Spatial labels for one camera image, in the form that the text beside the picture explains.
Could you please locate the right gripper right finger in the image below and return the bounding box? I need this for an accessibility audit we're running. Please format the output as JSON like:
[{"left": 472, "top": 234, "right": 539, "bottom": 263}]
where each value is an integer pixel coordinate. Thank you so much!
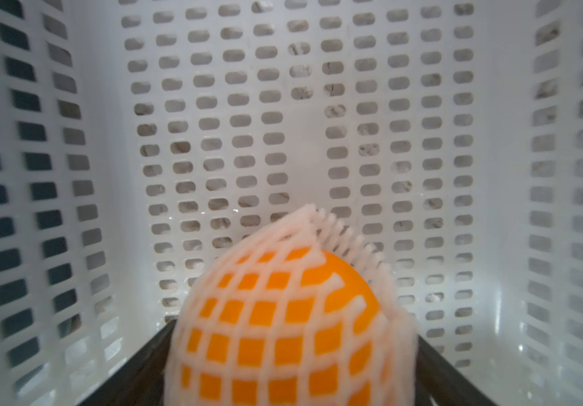
[{"left": 414, "top": 336, "right": 496, "bottom": 406}]

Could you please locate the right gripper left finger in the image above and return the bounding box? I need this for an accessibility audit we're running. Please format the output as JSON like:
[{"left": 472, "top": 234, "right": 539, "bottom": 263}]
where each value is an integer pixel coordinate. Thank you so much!
[{"left": 78, "top": 320, "right": 176, "bottom": 406}]

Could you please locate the netted orange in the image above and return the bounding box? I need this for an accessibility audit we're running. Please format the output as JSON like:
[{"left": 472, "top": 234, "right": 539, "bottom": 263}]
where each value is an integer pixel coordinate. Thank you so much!
[{"left": 167, "top": 247, "right": 389, "bottom": 405}]

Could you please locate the white plastic mesh basket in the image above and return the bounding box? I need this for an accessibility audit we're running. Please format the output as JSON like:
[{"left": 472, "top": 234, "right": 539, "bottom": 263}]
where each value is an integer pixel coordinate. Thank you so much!
[{"left": 0, "top": 1, "right": 583, "bottom": 405}]

